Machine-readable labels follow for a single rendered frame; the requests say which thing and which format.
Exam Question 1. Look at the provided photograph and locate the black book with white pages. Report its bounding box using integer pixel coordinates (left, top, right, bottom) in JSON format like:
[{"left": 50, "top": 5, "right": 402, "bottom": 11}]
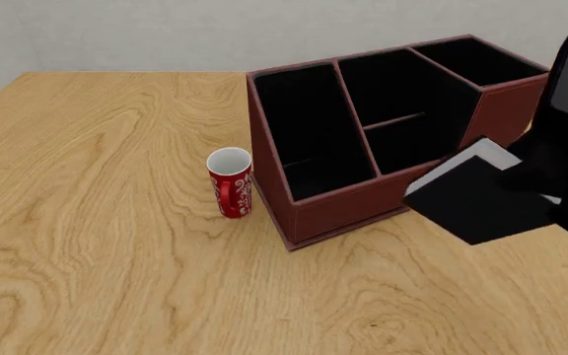
[{"left": 402, "top": 136, "right": 564, "bottom": 247}]

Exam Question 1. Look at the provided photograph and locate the red mug with white pattern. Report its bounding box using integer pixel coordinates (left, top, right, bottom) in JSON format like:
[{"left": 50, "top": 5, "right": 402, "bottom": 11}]
[{"left": 206, "top": 146, "right": 254, "bottom": 220}]

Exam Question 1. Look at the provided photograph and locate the red-brown desk caddy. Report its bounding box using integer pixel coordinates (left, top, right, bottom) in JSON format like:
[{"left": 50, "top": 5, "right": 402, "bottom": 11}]
[{"left": 246, "top": 34, "right": 552, "bottom": 253}]

